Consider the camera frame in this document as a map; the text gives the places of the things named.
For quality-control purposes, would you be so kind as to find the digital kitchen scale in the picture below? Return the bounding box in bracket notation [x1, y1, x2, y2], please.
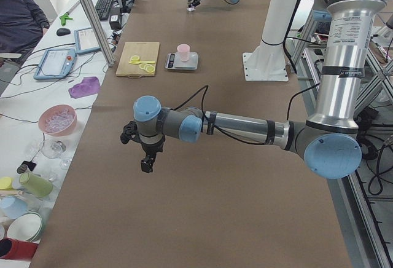
[165, 52, 199, 71]

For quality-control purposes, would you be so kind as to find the lemon slice front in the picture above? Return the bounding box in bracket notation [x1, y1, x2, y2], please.
[146, 66, 155, 73]

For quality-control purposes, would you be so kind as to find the pink plastic cup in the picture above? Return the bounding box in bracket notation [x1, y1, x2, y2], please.
[177, 44, 190, 62]

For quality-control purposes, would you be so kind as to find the white green-rimmed bowl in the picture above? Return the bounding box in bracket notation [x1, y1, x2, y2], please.
[7, 212, 44, 242]

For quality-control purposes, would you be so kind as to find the blue teach pendant near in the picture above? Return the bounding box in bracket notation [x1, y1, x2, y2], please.
[33, 48, 77, 80]

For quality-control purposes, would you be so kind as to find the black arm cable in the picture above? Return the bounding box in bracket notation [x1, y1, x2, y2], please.
[171, 85, 322, 146]

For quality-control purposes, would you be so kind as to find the aluminium frame post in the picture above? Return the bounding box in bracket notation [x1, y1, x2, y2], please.
[79, 0, 115, 67]

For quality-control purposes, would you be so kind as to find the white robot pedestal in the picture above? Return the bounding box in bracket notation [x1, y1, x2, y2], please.
[243, 0, 298, 82]

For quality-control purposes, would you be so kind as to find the pink bowl with ice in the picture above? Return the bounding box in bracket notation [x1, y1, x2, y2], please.
[38, 104, 77, 136]

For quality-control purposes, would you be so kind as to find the blue teach pendant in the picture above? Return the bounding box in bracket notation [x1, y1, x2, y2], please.
[74, 28, 101, 55]
[33, 48, 77, 80]

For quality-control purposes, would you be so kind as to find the lemon slice pair top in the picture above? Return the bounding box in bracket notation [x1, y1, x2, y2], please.
[130, 55, 140, 62]

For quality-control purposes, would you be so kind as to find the yellow plastic knife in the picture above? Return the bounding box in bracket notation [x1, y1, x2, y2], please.
[128, 60, 156, 65]

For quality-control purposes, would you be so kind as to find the seated person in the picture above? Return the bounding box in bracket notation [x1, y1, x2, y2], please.
[1, 0, 50, 66]

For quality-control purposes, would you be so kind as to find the purple cloth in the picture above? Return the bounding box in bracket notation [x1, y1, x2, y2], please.
[68, 76, 101, 99]

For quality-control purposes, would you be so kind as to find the wooden cutting board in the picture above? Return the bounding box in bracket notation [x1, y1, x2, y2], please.
[115, 42, 160, 78]

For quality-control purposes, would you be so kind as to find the black computer mouse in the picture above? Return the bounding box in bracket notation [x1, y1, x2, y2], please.
[56, 28, 71, 37]

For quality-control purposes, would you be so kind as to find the yellow cup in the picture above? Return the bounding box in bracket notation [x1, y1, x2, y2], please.
[0, 176, 13, 191]

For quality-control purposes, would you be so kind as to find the red cup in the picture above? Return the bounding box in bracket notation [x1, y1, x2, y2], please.
[1, 238, 39, 261]

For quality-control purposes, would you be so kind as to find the black keyboard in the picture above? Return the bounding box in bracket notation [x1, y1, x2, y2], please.
[95, 0, 114, 21]

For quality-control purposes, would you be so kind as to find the clear wine glass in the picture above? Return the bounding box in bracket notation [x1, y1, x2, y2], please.
[40, 140, 66, 159]

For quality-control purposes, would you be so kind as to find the blue teach pendant far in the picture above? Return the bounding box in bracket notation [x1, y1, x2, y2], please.
[74, 28, 101, 55]

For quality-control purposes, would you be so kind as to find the green cup lying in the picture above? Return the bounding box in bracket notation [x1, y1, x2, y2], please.
[19, 171, 53, 198]

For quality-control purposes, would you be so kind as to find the light blue cup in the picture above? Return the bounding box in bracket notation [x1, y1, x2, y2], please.
[1, 196, 28, 219]

